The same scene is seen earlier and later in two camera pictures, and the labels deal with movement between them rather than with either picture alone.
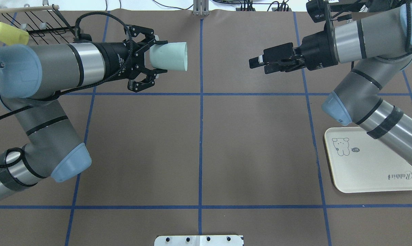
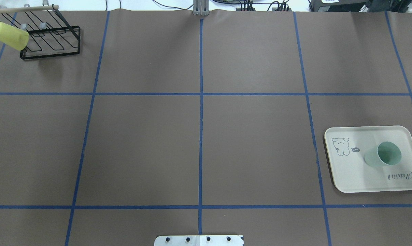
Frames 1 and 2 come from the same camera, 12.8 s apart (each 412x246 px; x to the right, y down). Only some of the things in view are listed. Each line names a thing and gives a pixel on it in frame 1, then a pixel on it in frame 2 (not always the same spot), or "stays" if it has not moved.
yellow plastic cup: (9, 35) stays
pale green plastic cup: (172, 56) → (387, 153)
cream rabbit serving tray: (360, 162) stays
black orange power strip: (273, 9) stays
